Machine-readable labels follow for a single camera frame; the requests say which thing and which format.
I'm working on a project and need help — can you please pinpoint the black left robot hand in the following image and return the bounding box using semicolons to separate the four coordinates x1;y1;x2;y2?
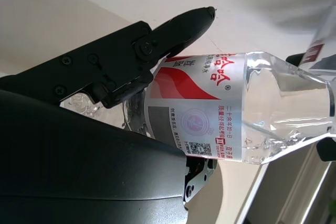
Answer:
286;53;336;162

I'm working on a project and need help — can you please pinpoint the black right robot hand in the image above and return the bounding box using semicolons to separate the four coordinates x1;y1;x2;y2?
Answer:
0;5;218;224

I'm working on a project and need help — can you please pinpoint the clear water bottle red label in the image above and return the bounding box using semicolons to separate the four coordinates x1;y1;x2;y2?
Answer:
60;50;336;166

